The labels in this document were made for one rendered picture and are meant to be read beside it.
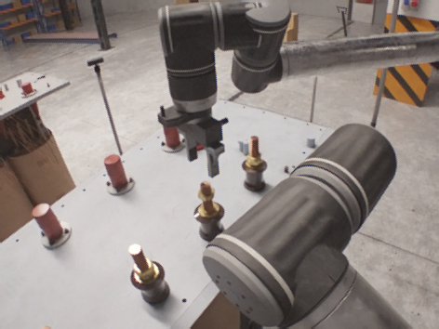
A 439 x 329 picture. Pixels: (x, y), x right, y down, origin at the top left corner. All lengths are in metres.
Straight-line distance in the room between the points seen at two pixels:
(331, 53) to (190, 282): 0.73
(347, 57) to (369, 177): 0.43
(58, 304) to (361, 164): 0.87
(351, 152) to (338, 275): 0.20
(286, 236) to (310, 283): 0.06
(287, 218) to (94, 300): 0.67
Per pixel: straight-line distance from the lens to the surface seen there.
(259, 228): 0.37
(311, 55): 0.77
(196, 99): 0.61
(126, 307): 0.86
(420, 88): 5.60
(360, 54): 0.85
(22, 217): 2.45
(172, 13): 0.58
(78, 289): 0.95
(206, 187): 0.80
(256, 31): 0.59
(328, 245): 0.39
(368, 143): 0.51
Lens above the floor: 2.10
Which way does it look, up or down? 37 degrees down
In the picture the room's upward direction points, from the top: 5 degrees counter-clockwise
